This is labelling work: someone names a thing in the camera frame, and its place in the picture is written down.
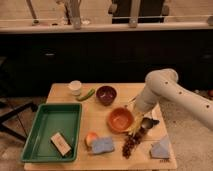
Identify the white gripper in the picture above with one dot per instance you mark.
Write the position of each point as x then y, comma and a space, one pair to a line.
138, 115

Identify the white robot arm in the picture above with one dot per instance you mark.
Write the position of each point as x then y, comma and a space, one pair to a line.
164, 83

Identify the green plastic tray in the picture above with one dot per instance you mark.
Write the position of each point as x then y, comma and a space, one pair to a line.
52, 118

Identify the orange bowl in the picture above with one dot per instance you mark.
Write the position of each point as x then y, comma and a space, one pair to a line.
119, 119

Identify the brown grape bunch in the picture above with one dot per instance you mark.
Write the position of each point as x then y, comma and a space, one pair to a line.
131, 142

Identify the dark purple bowl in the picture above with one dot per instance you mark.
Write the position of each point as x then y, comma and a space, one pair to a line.
106, 95

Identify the blue cloth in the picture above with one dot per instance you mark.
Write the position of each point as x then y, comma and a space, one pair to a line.
160, 149

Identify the green cucumber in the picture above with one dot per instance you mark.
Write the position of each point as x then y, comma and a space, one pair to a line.
86, 96

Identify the blue sponge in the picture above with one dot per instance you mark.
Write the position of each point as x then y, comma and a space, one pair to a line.
103, 145

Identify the peach fruit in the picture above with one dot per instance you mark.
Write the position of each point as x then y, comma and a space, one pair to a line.
91, 136

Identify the white paper cup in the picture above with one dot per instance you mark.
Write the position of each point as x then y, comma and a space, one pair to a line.
75, 87

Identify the wooden block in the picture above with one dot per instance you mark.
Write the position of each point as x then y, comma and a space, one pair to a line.
60, 143

